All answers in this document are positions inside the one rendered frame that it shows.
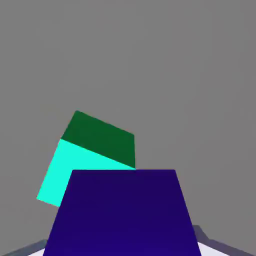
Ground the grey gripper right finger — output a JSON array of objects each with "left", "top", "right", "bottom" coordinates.
[{"left": 192, "top": 224, "right": 256, "bottom": 256}]

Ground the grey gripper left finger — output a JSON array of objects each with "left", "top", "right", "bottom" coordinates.
[{"left": 0, "top": 239, "right": 48, "bottom": 256}]

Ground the small dark blue cube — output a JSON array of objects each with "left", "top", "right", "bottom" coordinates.
[{"left": 42, "top": 169, "right": 202, "bottom": 256}]

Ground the small turquoise cube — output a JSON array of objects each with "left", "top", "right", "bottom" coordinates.
[{"left": 36, "top": 110, "right": 137, "bottom": 208}]

